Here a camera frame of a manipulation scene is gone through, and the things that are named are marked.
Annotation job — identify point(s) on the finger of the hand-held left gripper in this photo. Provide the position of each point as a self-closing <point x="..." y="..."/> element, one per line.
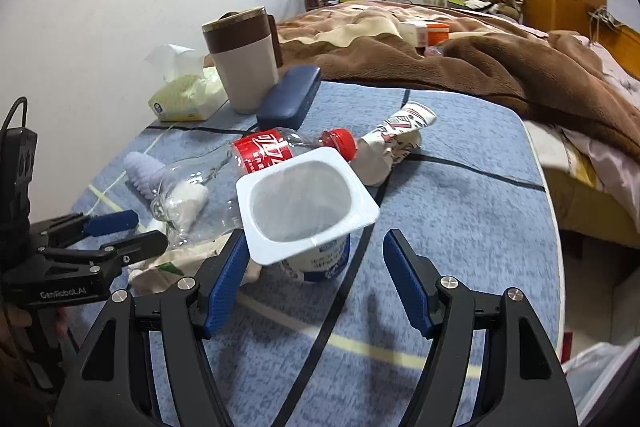
<point x="135" y="246"/>
<point x="112" y="221"/>

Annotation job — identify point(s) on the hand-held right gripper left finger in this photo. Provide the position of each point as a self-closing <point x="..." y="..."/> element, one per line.
<point x="225" y="287"/>

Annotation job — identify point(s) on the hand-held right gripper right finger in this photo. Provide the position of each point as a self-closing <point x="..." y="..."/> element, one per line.
<point x="407" y="287"/>

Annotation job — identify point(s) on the white yogurt cup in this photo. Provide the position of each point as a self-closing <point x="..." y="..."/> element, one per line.
<point x="300" y="202"/>

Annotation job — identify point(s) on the cream crumpled paper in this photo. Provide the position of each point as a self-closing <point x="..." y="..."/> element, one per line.
<point x="165" y="263"/>

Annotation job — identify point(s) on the lavender rolled towel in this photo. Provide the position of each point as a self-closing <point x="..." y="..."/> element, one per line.
<point x="142" y="172"/>

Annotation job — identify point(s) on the white crumpled tissue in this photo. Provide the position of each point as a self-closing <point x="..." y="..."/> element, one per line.
<point x="187" y="207"/>

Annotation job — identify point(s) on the blue checked table cloth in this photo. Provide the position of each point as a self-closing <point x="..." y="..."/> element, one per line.
<point x="450" y="207"/>

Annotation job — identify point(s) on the crumpled printed paper bag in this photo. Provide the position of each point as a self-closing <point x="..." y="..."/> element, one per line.
<point x="385" y="152"/>

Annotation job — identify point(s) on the clear plastic bottle red label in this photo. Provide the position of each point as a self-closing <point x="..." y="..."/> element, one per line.
<point x="260" y="149"/>

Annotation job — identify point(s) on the green tissue pack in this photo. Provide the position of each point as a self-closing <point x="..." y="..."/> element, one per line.
<point x="185" y="97"/>

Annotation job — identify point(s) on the bed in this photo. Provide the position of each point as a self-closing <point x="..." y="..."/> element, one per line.
<point x="590" y="207"/>

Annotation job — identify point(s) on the brown and white tumbler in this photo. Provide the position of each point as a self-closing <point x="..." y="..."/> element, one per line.
<point x="245" y="72"/>

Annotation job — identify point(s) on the navy glasses case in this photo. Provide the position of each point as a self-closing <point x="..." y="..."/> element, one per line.
<point x="290" y="97"/>

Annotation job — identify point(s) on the brown blanket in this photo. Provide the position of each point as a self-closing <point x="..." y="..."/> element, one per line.
<point x="500" y="67"/>

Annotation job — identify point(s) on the orange box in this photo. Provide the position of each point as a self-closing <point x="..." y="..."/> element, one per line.
<point x="437" y="35"/>

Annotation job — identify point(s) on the pale pink quilt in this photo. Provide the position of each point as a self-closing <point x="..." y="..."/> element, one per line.
<point x="615" y="137"/>

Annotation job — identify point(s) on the wooden headboard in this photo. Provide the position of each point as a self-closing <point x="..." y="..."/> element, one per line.
<point x="625" y="39"/>

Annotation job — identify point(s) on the power strip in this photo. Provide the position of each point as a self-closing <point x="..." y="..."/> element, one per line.
<point x="602" y="17"/>

